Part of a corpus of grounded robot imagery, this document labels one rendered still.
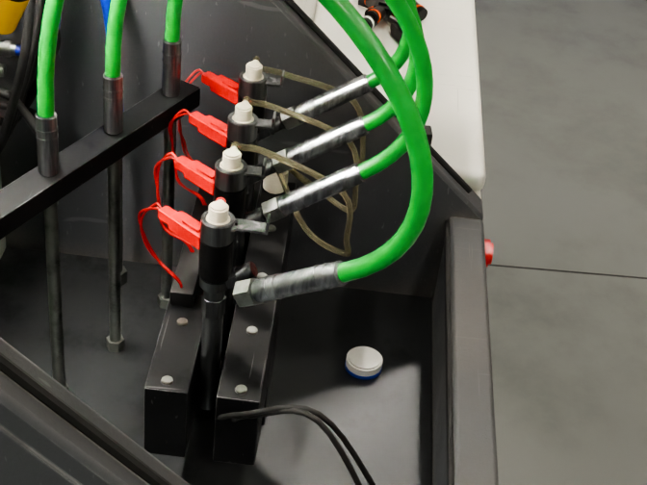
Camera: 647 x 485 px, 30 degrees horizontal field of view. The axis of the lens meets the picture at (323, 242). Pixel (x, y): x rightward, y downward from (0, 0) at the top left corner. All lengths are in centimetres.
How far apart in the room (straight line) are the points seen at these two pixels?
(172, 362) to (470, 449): 27
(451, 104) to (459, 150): 10
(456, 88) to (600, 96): 219
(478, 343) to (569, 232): 190
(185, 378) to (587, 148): 247
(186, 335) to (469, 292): 31
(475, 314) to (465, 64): 47
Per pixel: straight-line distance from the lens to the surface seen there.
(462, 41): 164
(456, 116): 146
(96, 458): 68
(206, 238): 98
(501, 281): 284
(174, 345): 109
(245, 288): 89
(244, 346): 109
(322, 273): 84
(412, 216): 78
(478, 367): 115
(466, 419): 110
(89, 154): 111
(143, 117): 117
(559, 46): 394
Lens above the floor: 170
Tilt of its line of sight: 37 degrees down
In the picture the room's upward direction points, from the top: 7 degrees clockwise
